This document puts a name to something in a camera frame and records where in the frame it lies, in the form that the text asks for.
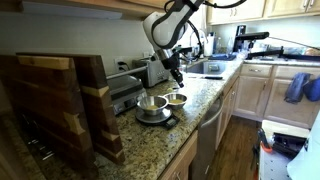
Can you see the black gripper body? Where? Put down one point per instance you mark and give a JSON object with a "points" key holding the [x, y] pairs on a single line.
{"points": [[173, 66]]}

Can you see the silver metal spoon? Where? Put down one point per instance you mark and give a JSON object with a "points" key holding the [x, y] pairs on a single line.
{"points": [[172, 89]]}

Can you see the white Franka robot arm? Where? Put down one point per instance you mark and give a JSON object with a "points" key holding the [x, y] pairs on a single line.
{"points": [[166, 26]]}

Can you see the silver bowl with yellow powder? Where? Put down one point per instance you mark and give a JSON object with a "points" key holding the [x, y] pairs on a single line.
{"points": [[176, 100]]}

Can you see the silver bowl on scale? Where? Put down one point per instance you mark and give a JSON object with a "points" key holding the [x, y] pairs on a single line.
{"points": [[151, 106]]}

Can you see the black kitchen scale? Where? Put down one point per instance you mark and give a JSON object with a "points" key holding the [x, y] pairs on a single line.
{"points": [[166, 121]]}

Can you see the stainless steel toaster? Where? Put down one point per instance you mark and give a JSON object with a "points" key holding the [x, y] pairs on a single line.
{"points": [[150, 75]]}

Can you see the stainless steel sink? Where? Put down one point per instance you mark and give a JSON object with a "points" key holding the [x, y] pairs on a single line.
{"points": [[208, 67]]}

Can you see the white bottle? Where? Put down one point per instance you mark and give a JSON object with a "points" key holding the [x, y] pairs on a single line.
{"points": [[209, 43]]}

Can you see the dark blue tray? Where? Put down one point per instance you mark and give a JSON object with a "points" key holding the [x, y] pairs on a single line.
{"points": [[223, 56]]}

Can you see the black power plug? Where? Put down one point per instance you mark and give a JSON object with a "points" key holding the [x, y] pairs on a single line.
{"points": [[122, 65]]}

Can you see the light wood sink cabinet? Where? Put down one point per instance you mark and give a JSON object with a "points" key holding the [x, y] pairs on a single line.
{"points": [[226, 106]]}

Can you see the stainless steel contact grill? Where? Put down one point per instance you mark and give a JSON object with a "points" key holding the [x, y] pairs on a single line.
{"points": [[126, 93]]}

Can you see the stainless steel dishwasher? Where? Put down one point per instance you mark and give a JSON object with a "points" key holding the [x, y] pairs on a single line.
{"points": [[206, 133]]}

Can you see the clear bottle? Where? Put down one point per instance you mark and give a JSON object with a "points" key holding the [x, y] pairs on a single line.
{"points": [[230, 45]]}

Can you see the light wood base cabinets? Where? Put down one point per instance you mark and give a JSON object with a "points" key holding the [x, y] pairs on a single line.
{"points": [[253, 96]]}

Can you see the black tall appliance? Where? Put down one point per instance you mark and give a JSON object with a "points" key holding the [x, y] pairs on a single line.
{"points": [[240, 30]]}

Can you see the striped dark wooden cutting board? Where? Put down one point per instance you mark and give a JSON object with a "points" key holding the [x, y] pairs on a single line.
{"points": [[96, 76]]}

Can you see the wooden drawer base cabinet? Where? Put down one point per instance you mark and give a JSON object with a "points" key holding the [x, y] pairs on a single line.
{"points": [[181, 160]]}

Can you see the wooden upper cabinet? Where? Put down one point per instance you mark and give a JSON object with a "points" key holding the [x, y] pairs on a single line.
{"points": [[100, 3]]}

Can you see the black orange bar clamp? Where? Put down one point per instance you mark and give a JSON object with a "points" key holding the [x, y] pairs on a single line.
{"points": [[265, 143]]}

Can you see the grey blue hanging towel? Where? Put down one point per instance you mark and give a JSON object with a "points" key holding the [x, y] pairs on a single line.
{"points": [[296, 86]]}

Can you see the under-cabinet light strip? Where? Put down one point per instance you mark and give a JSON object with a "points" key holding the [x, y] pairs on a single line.
{"points": [[66, 10]]}

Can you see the white perforated robot table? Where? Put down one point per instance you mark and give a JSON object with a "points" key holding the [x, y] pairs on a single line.
{"points": [[273, 163]]}

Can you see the light wood upper cabinets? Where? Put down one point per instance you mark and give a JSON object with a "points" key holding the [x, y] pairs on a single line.
{"points": [[283, 6]]}

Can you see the large dark wooden cutting board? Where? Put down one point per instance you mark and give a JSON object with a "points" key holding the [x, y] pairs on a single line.
{"points": [[40, 100]]}

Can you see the small white wall outlet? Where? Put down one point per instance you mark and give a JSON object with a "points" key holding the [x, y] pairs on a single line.
{"points": [[146, 54]]}

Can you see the black stereo camera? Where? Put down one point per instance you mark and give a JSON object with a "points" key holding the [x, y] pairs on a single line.
{"points": [[251, 35]]}

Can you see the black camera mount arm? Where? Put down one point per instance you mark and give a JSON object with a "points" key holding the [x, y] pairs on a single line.
{"points": [[266, 53]]}

